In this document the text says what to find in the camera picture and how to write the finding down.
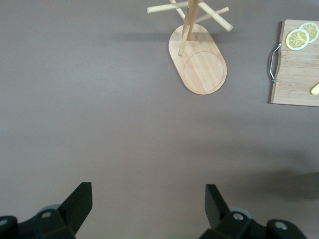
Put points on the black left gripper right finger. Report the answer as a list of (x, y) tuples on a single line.
[(236, 226)]

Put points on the wooden mug tree rack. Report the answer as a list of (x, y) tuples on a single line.
[(204, 72)]

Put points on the wooden cutting board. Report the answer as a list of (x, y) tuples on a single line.
[(296, 69)]

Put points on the lemon slice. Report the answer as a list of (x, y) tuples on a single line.
[(296, 39), (312, 28)]

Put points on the yellow plastic fork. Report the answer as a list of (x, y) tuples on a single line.
[(316, 89)]

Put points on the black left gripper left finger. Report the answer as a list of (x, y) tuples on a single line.
[(49, 224)]

